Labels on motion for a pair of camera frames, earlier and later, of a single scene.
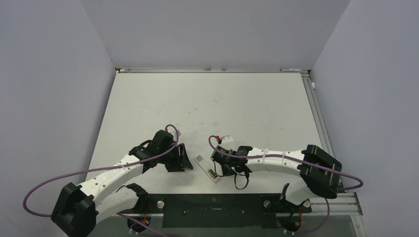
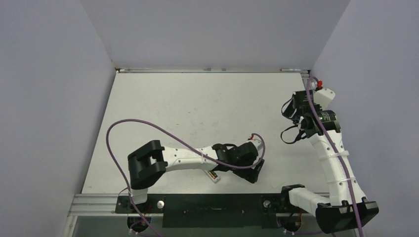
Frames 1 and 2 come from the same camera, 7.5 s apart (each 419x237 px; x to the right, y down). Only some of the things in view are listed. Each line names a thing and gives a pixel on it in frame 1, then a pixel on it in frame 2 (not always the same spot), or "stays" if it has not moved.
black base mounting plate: [188, 211] stays
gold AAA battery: [212, 175] stays
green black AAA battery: [213, 173] stays
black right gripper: [226, 171] to [289, 110]
